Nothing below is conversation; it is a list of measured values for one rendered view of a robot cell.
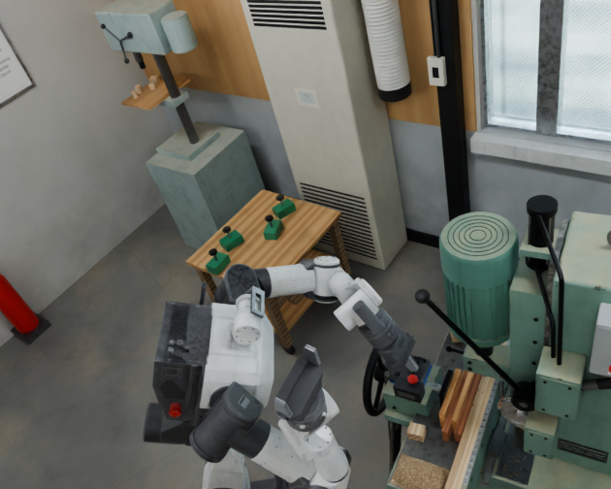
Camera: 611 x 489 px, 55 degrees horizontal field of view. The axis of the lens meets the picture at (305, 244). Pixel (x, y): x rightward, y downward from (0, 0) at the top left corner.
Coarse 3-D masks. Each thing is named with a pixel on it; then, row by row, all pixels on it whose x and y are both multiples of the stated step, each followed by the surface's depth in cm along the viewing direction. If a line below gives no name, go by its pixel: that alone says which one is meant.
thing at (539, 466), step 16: (512, 432) 170; (512, 448) 167; (496, 464) 165; (512, 464) 164; (528, 464) 162; (544, 464) 162; (560, 464) 161; (480, 480) 167; (496, 480) 163; (512, 480) 160; (528, 480) 159; (544, 480) 158; (560, 480) 157; (576, 480) 156; (592, 480) 156; (608, 480) 155
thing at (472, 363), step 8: (464, 352) 162; (472, 352) 162; (496, 352) 160; (504, 352) 159; (464, 360) 163; (472, 360) 161; (480, 360) 159; (496, 360) 158; (504, 360) 157; (464, 368) 165; (472, 368) 163; (480, 368) 162; (488, 368) 160; (504, 368) 156; (496, 376) 161
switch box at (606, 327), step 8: (600, 304) 115; (608, 304) 114; (600, 312) 113; (608, 312) 113; (600, 320) 112; (608, 320) 112; (600, 328) 112; (608, 328) 111; (600, 336) 113; (608, 336) 112; (600, 344) 115; (608, 344) 114; (592, 352) 118; (600, 352) 116; (608, 352) 115; (592, 360) 119; (600, 360) 118; (608, 360) 117; (592, 368) 121; (600, 368) 119; (608, 368) 118
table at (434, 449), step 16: (448, 336) 188; (448, 352) 184; (448, 368) 179; (400, 416) 175; (416, 416) 170; (432, 416) 169; (496, 416) 170; (432, 432) 165; (416, 448) 163; (432, 448) 162; (448, 448) 161; (448, 464) 158; (480, 464) 159
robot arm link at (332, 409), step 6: (324, 390) 123; (330, 396) 122; (330, 402) 121; (330, 408) 121; (336, 408) 122; (330, 414) 121; (336, 414) 123; (324, 420) 120; (318, 426) 116; (300, 432) 118; (306, 432) 118; (312, 432) 120; (306, 438) 120
